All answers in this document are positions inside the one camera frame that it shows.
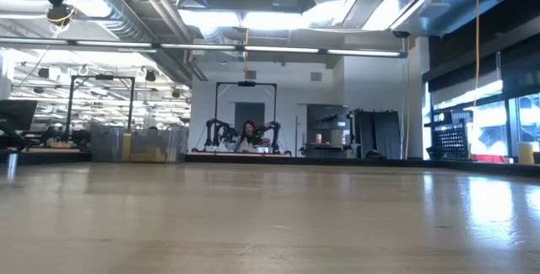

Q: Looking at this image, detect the silver spiral air duct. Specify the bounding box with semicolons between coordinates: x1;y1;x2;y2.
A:
62;0;195;85

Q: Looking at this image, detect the translucent grey bin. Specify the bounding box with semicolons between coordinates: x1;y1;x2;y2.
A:
89;124;190;164

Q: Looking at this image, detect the black robot station frame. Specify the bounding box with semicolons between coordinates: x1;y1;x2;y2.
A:
213;80;278;153

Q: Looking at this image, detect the large rectangular air duct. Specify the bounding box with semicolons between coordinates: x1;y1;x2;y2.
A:
349;0;518;38

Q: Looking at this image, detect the black camera gantry frame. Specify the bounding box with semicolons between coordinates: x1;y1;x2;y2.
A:
66;73;137;137

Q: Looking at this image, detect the black perforated crate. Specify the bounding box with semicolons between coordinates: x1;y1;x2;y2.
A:
424;120;472;161

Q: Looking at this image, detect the red box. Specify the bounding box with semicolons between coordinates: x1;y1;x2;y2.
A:
470;153;510;164

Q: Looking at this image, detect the thin yellow cord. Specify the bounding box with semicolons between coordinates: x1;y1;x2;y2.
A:
402;37;413;160

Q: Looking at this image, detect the black ceiling cord reel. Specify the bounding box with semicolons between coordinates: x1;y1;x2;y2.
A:
45;3;76;28

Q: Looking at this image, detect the black table frame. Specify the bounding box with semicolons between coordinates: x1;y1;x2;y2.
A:
0;150;535;178

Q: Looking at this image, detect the black curtain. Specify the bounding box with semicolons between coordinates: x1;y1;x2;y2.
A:
353;109;402;160

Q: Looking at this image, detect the long ceiling light bar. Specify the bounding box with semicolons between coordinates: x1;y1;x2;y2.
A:
0;36;409;59

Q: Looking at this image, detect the person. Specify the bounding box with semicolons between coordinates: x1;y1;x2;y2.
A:
229;120;271;153

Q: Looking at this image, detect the black monitor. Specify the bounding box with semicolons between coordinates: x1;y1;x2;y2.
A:
0;99;39;132

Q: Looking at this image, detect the yellow hanging cord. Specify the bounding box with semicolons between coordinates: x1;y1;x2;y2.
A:
473;0;483;98

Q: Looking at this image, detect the yellow cup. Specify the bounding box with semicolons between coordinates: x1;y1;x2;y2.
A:
517;141;540;166

